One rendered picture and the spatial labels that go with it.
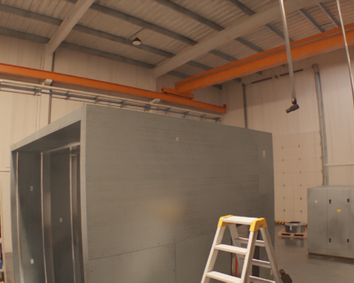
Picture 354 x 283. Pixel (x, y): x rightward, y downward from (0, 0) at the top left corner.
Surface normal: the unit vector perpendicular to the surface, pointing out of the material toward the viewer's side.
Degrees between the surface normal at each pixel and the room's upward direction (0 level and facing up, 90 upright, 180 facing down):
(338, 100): 90
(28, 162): 90
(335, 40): 90
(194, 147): 90
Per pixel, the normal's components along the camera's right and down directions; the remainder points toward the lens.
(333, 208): -0.74, -0.05
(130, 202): 0.67, -0.08
